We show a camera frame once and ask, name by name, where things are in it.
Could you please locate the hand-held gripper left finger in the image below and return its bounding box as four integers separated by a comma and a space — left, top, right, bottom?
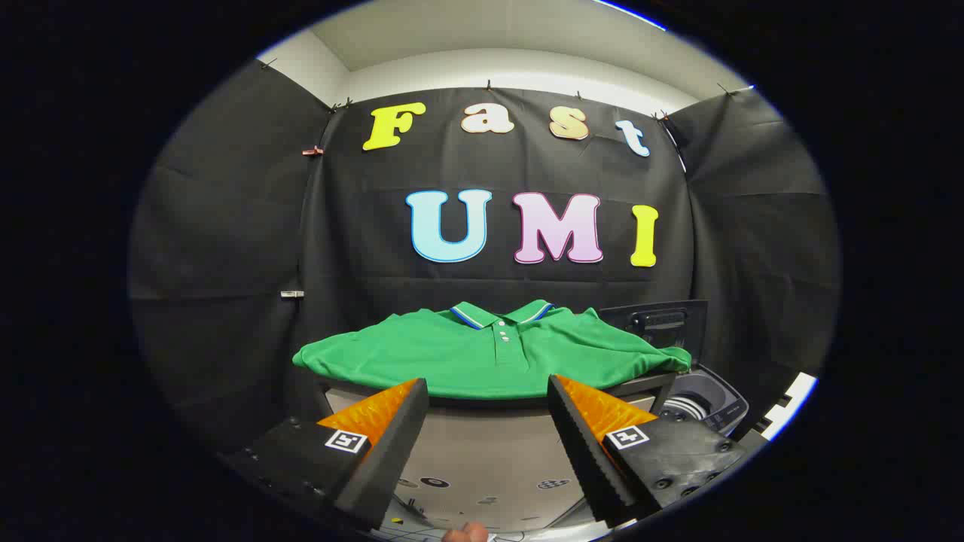
220, 378, 430, 530

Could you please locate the dark glass washing machine lid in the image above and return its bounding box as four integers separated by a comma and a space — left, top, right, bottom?
600, 300, 709, 367

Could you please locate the green polo shirt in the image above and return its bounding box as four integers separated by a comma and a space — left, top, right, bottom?
292, 300, 692, 400

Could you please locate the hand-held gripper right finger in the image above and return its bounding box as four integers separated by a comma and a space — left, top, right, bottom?
548, 373, 748, 529

